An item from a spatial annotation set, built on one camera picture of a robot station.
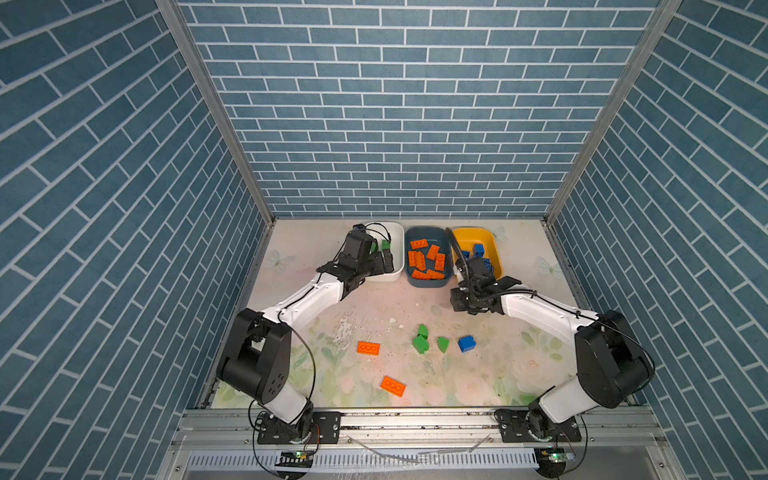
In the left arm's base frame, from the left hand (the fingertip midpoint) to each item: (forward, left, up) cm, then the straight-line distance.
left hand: (381, 257), depth 90 cm
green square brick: (+15, -1, -11) cm, 19 cm away
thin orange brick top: (+2, -13, -13) cm, 19 cm away
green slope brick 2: (-20, -19, -16) cm, 32 cm away
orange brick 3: (+8, -13, -12) cm, 19 cm away
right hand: (-9, -22, -8) cm, 25 cm away
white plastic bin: (+21, -5, -12) cm, 25 cm away
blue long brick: (+6, -37, -12) cm, 40 cm away
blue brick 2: (-22, -25, -14) cm, 36 cm away
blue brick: (+13, -36, -12) cm, 40 cm away
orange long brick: (-22, +4, -15) cm, 27 cm away
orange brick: (+17, -15, -14) cm, 26 cm away
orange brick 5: (+8, -21, -13) cm, 26 cm away
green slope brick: (-21, -12, -15) cm, 28 cm away
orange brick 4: (+13, -19, -14) cm, 26 cm away
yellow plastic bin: (+19, -32, -12) cm, 40 cm away
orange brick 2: (+11, -11, -14) cm, 21 cm away
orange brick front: (-33, -3, -15) cm, 36 cm away
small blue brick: (+10, -30, -11) cm, 34 cm away
